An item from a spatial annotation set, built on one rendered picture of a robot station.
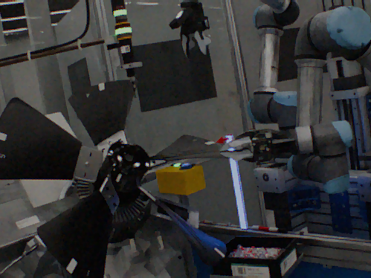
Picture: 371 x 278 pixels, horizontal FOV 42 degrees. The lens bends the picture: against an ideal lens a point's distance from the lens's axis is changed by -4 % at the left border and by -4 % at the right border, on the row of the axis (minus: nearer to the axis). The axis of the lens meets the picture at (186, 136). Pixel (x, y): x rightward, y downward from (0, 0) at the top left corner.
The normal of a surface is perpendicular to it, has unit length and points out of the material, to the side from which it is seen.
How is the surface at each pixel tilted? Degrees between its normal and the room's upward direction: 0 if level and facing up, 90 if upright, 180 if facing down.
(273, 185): 90
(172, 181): 90
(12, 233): 50
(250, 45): 90
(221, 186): 90
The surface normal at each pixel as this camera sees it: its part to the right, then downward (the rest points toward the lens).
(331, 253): -0.71, 0.21
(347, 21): 0.31, -0.01
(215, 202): 0.68, -0.04
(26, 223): 0.40, -0.65
